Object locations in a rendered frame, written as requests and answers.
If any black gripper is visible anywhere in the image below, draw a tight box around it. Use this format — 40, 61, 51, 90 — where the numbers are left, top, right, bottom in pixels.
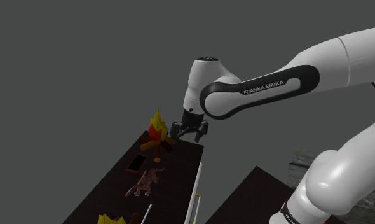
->
170, 109, 210, 144

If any campfire figure with yellow flame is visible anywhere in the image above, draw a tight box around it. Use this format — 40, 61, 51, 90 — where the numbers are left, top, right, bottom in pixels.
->
139, 108, 178, 164
97, 212, 143, 224

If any dark brown table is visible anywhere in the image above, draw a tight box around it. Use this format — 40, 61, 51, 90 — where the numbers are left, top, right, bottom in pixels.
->
62, 130, 205, 224

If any red phone with black screen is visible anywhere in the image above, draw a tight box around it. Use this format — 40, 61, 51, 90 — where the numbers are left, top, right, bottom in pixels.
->
125, 153, 149, 175

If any brown dragon figure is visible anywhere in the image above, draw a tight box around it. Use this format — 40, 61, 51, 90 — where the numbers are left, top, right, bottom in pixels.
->
124, 167, 166, 198

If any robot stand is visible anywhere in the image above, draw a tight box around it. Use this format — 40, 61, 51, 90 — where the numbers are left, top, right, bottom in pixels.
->
205, 165, 347, 224

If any white stick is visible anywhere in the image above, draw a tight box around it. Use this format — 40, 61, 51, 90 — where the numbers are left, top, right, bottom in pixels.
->
140, 203, 153, 224

